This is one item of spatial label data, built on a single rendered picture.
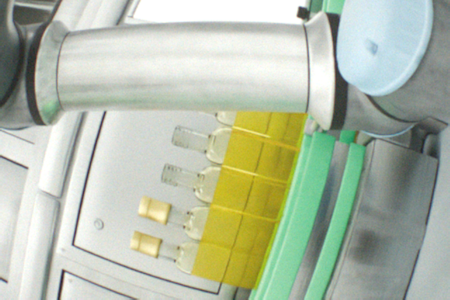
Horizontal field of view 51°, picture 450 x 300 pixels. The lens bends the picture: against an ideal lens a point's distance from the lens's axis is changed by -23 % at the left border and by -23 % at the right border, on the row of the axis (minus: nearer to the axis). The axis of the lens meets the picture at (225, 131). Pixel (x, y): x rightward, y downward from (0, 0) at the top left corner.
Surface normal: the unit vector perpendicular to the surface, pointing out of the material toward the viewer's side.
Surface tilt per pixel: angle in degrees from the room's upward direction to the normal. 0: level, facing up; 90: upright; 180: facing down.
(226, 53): 88
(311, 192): 90
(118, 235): 90
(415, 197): 90
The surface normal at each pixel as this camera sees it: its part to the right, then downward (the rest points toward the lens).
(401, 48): -0.23, 0.43
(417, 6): -0.06, -0.20
